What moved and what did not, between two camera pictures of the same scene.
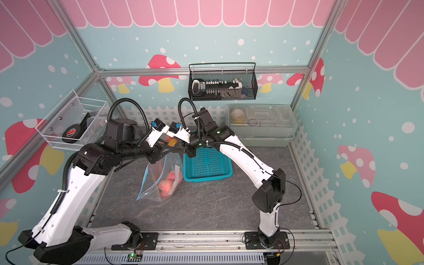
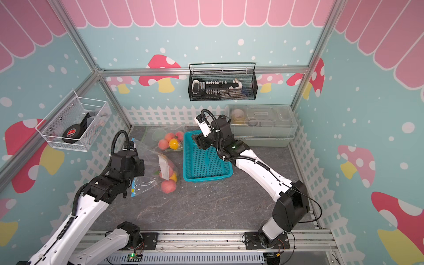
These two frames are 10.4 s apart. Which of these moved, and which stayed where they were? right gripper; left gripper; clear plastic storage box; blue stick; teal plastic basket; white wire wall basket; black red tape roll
Moved: blue stick; left gripper; right gripper
Stayed: clear plastic storage box; white wire wall basket; black red tape roll; teal plastic basket
